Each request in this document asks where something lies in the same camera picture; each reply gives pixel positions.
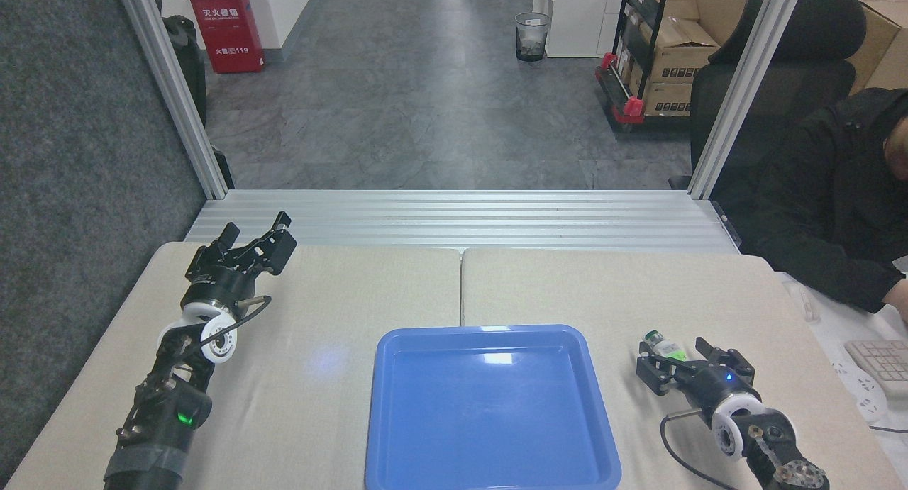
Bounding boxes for gripper black round body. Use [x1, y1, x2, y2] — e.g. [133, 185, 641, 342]
[683, 361, 760, 418]
[182, 247, 260, 314]

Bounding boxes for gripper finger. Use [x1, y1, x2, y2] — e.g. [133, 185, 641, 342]
[694, 338, 755, 378]
[636, 340, 694, 396]
[204, 222, 240, 255]
[236, 211, 298, 276]

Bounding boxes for white green switch part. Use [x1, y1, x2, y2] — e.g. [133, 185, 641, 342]
[642, 330, 687, 363]

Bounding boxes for blue plastic tray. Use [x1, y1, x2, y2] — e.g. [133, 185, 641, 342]
[365, 324, 623, 490]

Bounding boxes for person's hand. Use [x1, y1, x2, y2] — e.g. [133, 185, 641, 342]
[882, 279, 908, 328]

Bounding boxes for white power strip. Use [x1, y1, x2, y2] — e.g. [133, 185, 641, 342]
[830, 361, 885, 424]

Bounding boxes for pale computer keyboard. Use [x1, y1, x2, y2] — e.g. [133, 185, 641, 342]
[844, 338, 908, 399]

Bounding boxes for grey felt partition panel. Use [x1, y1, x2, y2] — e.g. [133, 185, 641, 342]
[0, 0, 209, 469]

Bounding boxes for black equipment case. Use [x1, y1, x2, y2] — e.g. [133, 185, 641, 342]
[149, 0, 236, 190]

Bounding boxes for seated person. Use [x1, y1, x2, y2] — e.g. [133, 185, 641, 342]
[738, 86, 908, 315]

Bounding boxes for red fire extinguisher box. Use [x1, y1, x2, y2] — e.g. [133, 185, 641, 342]
[187, 0, 266, 74]

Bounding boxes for small printed cardboard box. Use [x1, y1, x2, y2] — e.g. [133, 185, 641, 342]
[641, 82, 694, 117]

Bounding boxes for black cart with red corners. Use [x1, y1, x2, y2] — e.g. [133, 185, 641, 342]
[594, 0, 694, 133]

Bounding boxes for black office chair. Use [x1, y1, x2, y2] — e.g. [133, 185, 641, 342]
[669, 0, 868, 193]

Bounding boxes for open cardboard box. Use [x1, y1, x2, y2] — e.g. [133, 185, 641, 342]
[637, 17, 721, 85]

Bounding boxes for black mesh waste bin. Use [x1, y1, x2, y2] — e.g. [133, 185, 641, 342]
[515, 12, 552, 62]

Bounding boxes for large plain cardboard box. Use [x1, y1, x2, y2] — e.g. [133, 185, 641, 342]
[848, 0, 908, 95]
[692, 0, 780, 48]

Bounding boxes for white cabinet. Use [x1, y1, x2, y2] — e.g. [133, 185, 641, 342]
[532, 0, 613, 58]

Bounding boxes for black bracket strip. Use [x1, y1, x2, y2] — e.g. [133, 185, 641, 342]
[712, 201, 743, 248]

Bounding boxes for silver aluminium post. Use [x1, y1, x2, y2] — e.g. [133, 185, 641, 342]
[113, 0, 229, 200]
[687, 0, 807, 200]

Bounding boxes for ribbed aluminium rail platform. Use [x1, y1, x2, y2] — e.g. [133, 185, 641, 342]
[183, 189, 742, 255]

